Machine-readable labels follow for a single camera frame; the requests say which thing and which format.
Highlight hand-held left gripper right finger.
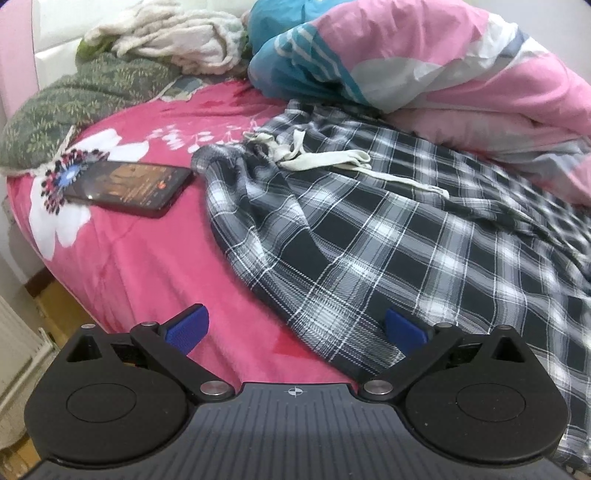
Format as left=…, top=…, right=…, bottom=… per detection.
left=356, top=307, right=539, bottom=404

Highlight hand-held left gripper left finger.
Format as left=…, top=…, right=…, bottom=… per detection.
left=54, top=303, right=234, bottom=404

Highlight black white plaid pants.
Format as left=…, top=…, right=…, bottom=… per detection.
left=191, top=99, right=591, bottom=472

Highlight pink floral bed sheet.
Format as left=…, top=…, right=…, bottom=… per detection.
left=4, top=78, right=591, bottom=393

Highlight black smartphone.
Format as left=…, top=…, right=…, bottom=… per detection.
left=62, top=161, right=194, bottom=219

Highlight white radiator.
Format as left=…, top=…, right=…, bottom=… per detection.
left=0, top=295, right=58, bottom=448

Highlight green speckled blanket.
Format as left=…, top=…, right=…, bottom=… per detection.
left=0, top=51, right=204, bottom=178

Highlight pink floral quilt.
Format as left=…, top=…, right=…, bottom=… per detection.
left=247, top=0, right=591, bottom=206

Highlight white fluffy blanket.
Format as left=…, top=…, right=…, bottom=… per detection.
left=85, top=0, right=252, bottom=77

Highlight pink white headboard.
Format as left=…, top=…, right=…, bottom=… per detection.
left=0, top=0, right=250, bottom=121

